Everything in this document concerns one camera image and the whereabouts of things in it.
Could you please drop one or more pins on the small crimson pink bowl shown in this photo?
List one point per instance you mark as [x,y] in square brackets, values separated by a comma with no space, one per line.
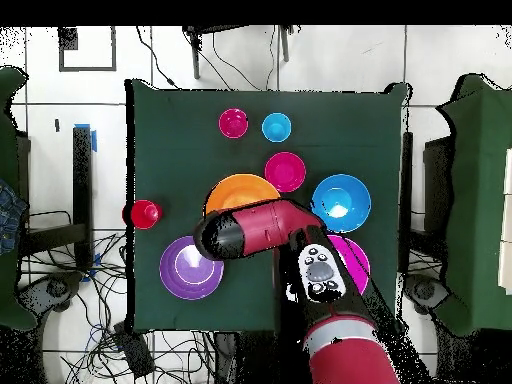
[284,172]

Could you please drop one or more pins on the black power strip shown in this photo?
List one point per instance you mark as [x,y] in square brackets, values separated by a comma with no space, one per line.
[134,352]

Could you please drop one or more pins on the blue tape strip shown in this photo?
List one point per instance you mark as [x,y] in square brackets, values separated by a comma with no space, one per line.
[94,142]

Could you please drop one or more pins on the purple bowl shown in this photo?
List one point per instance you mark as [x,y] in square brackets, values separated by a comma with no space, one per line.
[188,276]

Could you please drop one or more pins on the black metal bar stand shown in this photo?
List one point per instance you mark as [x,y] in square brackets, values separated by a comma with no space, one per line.
[82,180]

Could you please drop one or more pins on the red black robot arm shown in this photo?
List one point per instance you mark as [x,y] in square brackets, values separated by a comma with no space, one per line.
[264,228]

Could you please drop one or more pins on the white box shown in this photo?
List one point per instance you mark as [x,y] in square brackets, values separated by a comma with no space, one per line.
[506,220]

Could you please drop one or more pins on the large magenta bowl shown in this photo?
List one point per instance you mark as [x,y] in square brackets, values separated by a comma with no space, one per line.
[356,260]

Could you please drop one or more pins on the small dark floor object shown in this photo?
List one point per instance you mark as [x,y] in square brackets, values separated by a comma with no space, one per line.
[57,124]

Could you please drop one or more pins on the green cloth covered table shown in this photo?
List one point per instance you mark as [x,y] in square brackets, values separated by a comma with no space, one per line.
[480,180]
[6,160]

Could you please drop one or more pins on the grey square floor frame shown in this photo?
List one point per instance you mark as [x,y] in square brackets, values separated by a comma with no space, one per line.
[68,40]

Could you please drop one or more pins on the red cup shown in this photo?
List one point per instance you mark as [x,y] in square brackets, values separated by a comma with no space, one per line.
[144,214]

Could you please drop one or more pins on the large orange bowl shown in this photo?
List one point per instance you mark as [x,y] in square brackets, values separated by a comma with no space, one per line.
[240,192]

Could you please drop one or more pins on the dark metal legged stand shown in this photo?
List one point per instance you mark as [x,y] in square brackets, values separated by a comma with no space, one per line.
[196,60]

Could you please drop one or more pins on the blue denim fabric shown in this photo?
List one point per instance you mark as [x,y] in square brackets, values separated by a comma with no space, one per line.
[10,216]

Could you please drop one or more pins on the blue cup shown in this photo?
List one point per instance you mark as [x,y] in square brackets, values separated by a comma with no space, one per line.
[276,127]

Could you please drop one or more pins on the crimson pink cup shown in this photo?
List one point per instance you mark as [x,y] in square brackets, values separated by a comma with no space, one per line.
[233,123]

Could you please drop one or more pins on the blue bowl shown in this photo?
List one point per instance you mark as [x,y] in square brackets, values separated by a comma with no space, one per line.
[344,200]

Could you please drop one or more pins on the dark green tablecloth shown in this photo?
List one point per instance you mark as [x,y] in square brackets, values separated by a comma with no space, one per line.
[180,160]

